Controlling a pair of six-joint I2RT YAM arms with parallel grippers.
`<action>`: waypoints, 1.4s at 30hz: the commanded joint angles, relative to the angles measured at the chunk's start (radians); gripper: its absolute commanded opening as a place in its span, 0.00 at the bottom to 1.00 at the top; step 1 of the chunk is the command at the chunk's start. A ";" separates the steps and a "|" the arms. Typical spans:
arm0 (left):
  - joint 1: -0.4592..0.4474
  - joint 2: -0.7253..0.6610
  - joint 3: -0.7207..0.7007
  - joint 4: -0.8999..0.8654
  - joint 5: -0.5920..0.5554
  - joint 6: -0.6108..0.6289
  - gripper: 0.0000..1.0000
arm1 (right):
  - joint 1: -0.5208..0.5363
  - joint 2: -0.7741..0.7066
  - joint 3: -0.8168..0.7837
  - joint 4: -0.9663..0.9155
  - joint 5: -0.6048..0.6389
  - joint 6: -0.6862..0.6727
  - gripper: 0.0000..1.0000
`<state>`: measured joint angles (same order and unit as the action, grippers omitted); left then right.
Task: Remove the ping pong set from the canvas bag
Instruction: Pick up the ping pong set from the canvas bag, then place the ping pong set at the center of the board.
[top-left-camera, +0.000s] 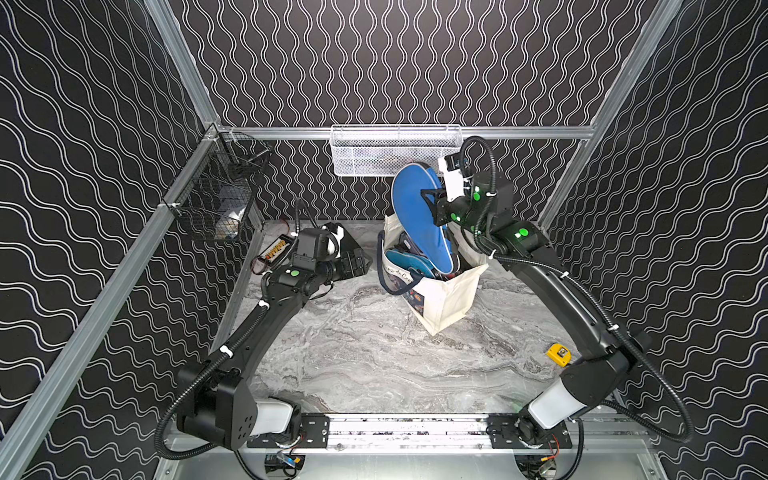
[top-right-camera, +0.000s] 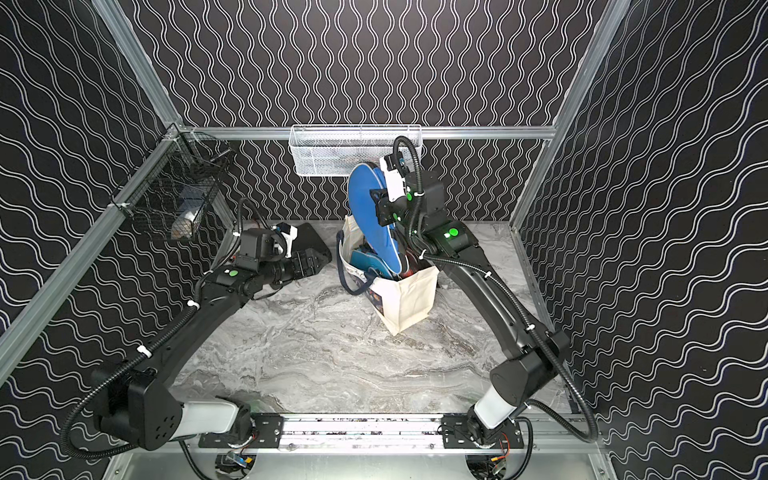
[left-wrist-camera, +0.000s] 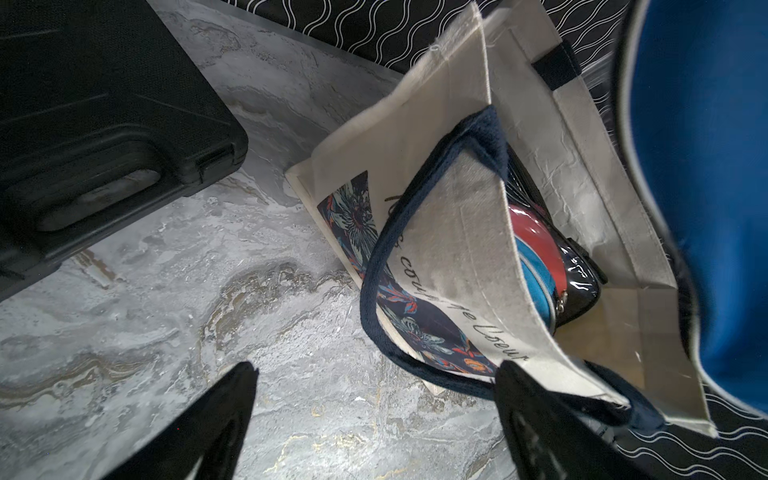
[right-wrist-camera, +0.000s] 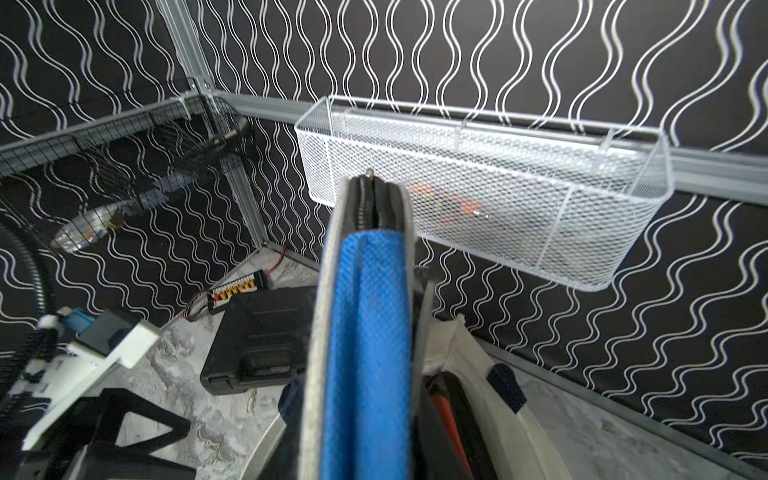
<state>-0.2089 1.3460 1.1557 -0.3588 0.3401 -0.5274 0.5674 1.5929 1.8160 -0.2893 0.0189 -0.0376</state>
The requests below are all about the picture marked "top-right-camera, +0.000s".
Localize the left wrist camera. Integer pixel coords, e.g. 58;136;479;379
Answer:
273;222;298;258

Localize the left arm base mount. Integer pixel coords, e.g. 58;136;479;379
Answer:
198;413;284;449

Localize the white mesh wall basket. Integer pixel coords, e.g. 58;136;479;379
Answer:
288;124;423;177

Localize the royal blue paddle case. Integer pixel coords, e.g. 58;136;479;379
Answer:
348;163;403;276

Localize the teal paddle case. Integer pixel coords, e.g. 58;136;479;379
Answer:
349;249;397;280

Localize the cream canvas tote bag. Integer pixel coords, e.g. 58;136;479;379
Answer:
336;216;438;336

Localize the black wire wall basket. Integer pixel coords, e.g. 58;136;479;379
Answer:
118;132;234;242

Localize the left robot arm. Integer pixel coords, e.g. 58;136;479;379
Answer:
59;223;332;460

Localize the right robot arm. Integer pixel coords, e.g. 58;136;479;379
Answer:
350;167;598;445

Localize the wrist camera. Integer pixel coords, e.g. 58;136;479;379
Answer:
273;222;298;258
379;154;406;202

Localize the red paddle case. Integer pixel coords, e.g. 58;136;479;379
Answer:
400;251;423;278

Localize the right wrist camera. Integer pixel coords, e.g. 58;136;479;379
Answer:
379;154;406;202

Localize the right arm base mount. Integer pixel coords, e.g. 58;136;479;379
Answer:
437;414;524;451

